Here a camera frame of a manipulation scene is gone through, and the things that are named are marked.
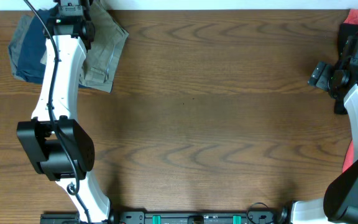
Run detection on folded navy blue shorts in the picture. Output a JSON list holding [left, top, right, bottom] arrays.
[[8, 15, 46, 84]]

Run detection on black garment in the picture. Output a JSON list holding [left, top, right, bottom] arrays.
[[334, 23, 358, 115]]

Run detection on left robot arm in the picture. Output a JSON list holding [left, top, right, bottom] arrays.
[[17, 0, 112, 223]]

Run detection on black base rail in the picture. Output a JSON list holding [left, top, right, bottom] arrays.
[[40, 210, 291, 224]]

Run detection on coral red garment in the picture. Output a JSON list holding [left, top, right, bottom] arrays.
[[342, 9, 358, 172]]

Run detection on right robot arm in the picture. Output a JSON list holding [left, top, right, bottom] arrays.
[[287, 35, 358, 224]]

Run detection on khaki shorts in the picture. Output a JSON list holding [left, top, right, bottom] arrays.
[[42, 1, 129, 96]]

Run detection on folded grey garment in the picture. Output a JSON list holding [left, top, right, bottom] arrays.
[[7, 15, 34, 82]]

